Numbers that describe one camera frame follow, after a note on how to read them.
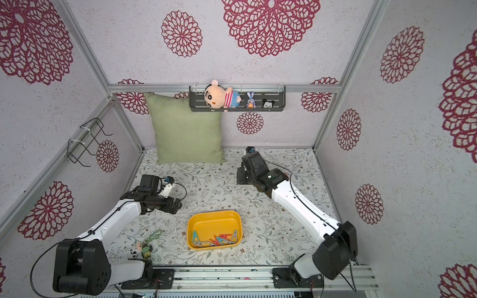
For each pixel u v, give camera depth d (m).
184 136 1.00
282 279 0.73
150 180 0.68
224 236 0.83
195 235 0.84
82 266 0.41
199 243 0.82
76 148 0.73
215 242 0.83
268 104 0.92
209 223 0.88
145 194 0.63
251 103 0.90
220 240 0.83
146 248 0.80
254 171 0.57
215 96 0.84
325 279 0.45
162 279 0.73
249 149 0.70
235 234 0.84
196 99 0.94
